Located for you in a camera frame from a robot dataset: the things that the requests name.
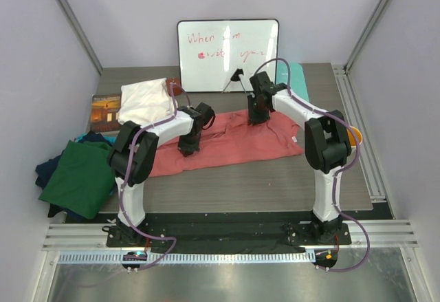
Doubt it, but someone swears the metal wire board stand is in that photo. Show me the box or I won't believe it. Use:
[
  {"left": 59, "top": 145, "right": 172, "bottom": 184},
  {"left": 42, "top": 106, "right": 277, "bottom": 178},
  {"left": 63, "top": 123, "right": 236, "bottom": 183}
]
[{"left": 222, "top": 68, "right": 247, "bottom": 94}]

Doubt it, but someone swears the red t shirt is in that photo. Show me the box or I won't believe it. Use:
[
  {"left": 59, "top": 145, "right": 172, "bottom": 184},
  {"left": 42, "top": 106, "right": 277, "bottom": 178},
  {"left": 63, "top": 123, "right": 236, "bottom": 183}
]
[{"left": 150, "top": 109, "right": 304, "bottom": 177}]

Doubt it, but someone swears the teal cutting board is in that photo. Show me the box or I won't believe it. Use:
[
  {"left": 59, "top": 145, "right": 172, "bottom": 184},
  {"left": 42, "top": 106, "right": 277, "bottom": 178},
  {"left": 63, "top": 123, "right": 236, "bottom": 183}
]
[{"left": 276, "top": 62, "right": 309, "bottom": 101}]

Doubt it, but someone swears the white dry erase board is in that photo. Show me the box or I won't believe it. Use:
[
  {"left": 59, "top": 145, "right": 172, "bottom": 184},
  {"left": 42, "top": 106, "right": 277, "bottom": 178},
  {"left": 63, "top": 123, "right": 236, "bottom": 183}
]
[{"left": 177, "top": 19, "right": 279, "bottom": 92}]

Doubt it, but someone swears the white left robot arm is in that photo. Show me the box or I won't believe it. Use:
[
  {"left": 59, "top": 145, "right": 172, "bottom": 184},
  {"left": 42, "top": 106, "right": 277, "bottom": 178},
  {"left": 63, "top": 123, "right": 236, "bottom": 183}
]
[{"left": 107, "top": 103, "right": 215, "bottom": 246}]

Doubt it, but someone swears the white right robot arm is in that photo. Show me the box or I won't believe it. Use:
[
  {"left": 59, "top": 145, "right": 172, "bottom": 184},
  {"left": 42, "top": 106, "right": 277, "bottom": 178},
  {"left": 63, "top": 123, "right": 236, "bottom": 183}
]
[{"left": 247, "top": 72, "right": 352, "bottom": 244}]

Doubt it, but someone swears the red brown eraser block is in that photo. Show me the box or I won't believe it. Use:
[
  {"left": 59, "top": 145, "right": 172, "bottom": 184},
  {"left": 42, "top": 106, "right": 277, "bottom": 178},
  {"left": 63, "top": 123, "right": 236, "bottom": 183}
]
[{"left": 166, "top": 78, "right": 182, "bottom": 96}]

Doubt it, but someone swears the white t shirt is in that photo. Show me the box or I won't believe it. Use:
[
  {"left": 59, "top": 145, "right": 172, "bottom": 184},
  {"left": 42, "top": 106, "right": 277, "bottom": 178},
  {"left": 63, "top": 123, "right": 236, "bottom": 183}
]
[{"left": 118, "top": 78, "right": 174, "bottom": 126}]

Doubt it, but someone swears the teal t shirt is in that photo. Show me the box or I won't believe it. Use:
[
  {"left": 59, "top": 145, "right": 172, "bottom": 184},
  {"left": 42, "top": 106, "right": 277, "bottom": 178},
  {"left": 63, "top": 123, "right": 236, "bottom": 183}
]
[{"left": 75, "top": 131, "right": 116, "bottom": 145}]

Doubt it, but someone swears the orange cover book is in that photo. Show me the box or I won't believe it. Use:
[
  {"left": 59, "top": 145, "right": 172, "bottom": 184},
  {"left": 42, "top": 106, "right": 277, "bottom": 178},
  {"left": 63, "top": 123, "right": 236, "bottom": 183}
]
[{"left": 89, "top": 94, "right": 121, "bottom": 133}]

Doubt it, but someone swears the white mug orange inside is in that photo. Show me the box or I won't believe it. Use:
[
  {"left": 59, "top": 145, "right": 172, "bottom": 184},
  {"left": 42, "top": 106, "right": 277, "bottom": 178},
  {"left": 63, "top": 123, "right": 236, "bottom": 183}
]
[{"left": 347, "top": 126, "right": 363, "bottom": 149}]

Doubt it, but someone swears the green t shirt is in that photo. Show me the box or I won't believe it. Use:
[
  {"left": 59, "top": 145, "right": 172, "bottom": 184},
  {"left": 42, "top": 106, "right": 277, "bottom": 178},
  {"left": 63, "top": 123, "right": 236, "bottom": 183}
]
[{"left": 39, "top": 141, "right": 115, "bottom": 219}]

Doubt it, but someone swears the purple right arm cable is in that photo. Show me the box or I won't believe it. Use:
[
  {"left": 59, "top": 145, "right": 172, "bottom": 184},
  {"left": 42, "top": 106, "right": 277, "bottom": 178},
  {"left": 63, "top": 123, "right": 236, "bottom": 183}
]
[{"left": 254, "top": 57, "right": 371, "bottom": 274}]

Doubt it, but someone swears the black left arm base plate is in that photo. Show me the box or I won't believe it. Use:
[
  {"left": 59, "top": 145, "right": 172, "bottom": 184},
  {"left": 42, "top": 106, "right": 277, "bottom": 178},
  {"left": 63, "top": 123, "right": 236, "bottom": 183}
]
[{"left": 102, "top": 217, "right": 173, "bottom": 248}]

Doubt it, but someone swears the white perforated cable rail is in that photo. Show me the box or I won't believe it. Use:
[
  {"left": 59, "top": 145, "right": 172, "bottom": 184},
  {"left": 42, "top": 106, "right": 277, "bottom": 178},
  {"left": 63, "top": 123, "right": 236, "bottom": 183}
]
[{"left": 58, "top": 250, "right": 316, "bottom": 265}]

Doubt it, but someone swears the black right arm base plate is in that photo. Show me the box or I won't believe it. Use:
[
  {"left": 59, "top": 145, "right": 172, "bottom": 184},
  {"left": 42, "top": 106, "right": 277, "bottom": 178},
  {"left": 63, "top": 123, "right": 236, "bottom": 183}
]
[{"left": 281, "top": 222, "right": 352, "bottom": 247}]

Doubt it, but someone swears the aluminium right corner post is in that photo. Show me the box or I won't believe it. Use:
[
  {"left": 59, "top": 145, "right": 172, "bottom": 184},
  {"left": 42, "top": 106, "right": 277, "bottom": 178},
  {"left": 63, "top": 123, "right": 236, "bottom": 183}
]
[{"left": 344, "top": 0, "right": 392, "bottom": 74}]

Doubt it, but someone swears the aluminium corner post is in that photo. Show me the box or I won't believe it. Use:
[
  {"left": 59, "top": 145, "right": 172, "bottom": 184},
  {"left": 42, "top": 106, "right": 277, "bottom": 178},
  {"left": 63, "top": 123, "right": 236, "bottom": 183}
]
[
  {"left": 344, "top": 0, "right": 392, "bottom": 74},
  {"left": 55, "top": 0, "right": 103, "bottom": 76}
]

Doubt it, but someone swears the aluminium left corner post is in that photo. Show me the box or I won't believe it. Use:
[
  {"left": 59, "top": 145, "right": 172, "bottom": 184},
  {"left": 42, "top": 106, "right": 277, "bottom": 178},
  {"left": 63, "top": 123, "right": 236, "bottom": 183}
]
[{"left": 55, "top": 0, "right": 103, "bottom": 76}]

